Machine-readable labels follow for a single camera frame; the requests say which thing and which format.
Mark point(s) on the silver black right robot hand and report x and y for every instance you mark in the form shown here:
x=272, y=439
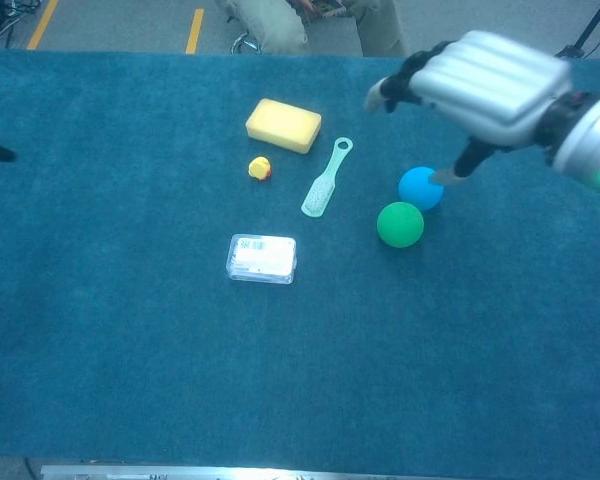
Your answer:
x=490, y=85

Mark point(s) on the blue ball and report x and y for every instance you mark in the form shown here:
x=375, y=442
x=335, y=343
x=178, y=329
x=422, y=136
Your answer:
x=416, y=192

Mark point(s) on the green ball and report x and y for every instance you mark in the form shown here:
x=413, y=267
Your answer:
x=400, y=225

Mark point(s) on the light green plastic brush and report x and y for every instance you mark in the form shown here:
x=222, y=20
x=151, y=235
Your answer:
x=317, y=197

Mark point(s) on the yellow rectangular sponge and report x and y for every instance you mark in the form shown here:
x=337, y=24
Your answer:
x=282, y=125

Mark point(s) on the small yellow rubber duck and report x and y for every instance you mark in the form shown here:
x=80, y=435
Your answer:
x=259, y=168

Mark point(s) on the clear plastic swab box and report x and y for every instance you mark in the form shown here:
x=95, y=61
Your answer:
x=262, y=259

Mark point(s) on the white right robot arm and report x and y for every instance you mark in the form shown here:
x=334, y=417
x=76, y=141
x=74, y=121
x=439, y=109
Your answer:
x=592, y=140

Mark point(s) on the black tripod stand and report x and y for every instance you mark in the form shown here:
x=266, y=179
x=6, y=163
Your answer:
x=592, y=25

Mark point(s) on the dark handheld device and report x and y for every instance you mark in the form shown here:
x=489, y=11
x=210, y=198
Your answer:
x=325, y=11

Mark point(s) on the teal felt table cloth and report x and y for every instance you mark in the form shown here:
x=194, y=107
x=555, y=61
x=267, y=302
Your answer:
x=130, y=325

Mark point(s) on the seated person in beige trousers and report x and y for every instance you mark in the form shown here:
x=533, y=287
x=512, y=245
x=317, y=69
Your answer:
x=275, y=30

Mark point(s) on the chrome chair base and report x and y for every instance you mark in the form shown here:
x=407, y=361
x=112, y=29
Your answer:
x=245, y=45

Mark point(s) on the aluminium frame rail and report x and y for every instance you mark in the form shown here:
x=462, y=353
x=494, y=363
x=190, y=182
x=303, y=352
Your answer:
x=230, y=472

